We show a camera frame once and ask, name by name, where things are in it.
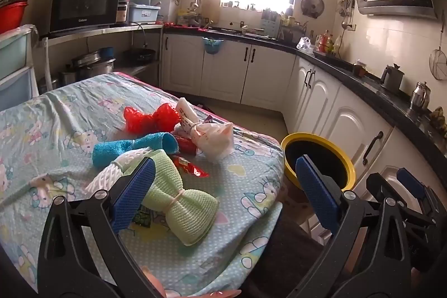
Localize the row of condiment bottles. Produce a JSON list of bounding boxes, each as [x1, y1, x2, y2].
[[315, 30, 345, 55]]

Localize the plastic drawer unit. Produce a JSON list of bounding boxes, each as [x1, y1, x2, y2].
[[0, 25, 40, 110]]

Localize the light blue cartoon printed blanket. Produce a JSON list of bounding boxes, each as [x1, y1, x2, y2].
[[0, 73, 285, 298]]

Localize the steel pot with lid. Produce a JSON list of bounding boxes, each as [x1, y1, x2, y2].
[[72, 52, 116, 81]]

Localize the blue dish tub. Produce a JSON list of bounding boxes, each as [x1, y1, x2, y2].
[[129, 3, 162, 24]]

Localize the hanging kitchen utensils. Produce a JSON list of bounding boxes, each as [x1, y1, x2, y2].
[[337, 0, 356, 30]]

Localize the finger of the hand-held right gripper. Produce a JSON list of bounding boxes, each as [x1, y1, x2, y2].
[[366, 173, 399, 201], [396, 168, 444, 227]]

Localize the red cloth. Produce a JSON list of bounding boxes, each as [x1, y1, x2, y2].
[[164, 20, 211, 32]]

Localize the blue cloth roll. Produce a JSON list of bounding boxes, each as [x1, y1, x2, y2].
[[92, 132, 179, 169]]

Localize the black microwave oven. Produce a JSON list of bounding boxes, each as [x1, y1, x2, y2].
[[49, 0, 123, 35]]

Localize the red foil wrapper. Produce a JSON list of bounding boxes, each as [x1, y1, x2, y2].
[[170, 156, 210, 179]]

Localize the white printed paper wrapper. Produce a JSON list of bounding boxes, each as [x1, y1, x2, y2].
[[174, 97, 201, 136]]

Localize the white plastic bag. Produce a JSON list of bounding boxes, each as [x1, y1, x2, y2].
[[190, 121, 234, 163]]

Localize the brown root vegetables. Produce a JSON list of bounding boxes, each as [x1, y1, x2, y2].
[[429, 106, 447, 137]]

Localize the teal desktop drawer box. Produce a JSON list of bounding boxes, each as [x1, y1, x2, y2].
[[262, 10, 280, 30]]

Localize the black stone countertop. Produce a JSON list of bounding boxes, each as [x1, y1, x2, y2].
[[162, 24, 447, 152]]

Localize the grey metal kettle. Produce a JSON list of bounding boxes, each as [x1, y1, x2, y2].
[[380, 63, 406, 91]]

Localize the pink fleece blanket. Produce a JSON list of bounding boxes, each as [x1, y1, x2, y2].
[[141, 266, 243, 298]]

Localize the green cloth bundle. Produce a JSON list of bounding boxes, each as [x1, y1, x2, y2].
[[140, 149, 220, 247]]

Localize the wire mesh strainer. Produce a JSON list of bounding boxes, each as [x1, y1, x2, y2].
[[429, 26, 447, 81]]

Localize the black frying pan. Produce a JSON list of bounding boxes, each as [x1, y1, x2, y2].
[[130, 48, 156, 62]]

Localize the shiny steel kettle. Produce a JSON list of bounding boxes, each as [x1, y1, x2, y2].
[[409, 82, 431, 112]]

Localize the yellow rimmed bin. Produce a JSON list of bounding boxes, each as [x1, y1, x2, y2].
[[281, 133, 357, 193]]

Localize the white foam net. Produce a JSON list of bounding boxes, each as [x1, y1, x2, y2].
[[85, 148, 154, 194]]

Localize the wall mounted fan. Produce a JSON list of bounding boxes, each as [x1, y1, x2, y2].
[[301, 0, 325, 20]]

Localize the pale cutting board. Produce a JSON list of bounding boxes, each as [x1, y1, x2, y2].
[[196, 0, 222, 25]]

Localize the blue hanging basket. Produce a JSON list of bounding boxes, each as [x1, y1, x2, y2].
[[202, 36, 225, 56]]

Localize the red plastic basin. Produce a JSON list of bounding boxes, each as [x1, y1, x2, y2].
[[0, 1, 29, 34]]

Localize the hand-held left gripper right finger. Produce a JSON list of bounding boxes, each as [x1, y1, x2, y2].
[[286, 155, 413, 298]]

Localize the black wire dish rack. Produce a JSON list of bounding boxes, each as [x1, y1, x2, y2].
[[279, 20, 308, 41]]

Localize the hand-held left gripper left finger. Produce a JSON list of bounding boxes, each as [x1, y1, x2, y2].
[[37, 156, 165, 298]]

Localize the red mesh bow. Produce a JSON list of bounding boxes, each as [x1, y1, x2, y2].
[[123, 103, 181, 134]]

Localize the steel kitchen shelf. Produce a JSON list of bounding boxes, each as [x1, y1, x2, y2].
[[38, 23, 165, 93]]

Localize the white kitchen cabinets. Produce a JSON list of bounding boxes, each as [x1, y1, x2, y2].
[[162, 33, 447, 215]]

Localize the crumpled clear plastic bag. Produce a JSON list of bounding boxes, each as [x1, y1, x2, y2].
[[297, 37, 315, 55]]

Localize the dark cloth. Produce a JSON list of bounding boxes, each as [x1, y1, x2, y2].
[[244, 211, 326, 298]]

